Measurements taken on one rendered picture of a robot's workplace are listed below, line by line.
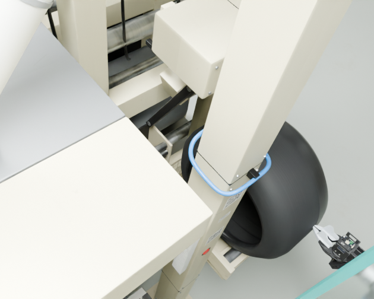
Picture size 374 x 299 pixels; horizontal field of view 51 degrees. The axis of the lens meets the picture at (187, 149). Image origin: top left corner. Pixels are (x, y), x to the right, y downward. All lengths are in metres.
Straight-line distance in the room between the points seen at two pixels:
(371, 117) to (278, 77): 3.22
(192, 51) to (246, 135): 0.36
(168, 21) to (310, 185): 0.71
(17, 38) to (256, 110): 0.44
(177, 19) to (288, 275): 2.03
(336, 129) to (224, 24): 2.55
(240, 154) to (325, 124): 2.75
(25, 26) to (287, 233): 1.04
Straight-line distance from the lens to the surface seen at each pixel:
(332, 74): 4.10
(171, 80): 1.36
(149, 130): 1.69
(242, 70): 0.77
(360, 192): 3.36
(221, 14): 1.24
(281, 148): 1.36
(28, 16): 0.67
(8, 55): 0.69
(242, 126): 0.84
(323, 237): 1.50
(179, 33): 1.14
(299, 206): 1.38
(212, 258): 1.72
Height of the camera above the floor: 2.51
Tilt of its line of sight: 55 degrees down
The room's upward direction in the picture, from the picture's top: 14 degrees clockwise
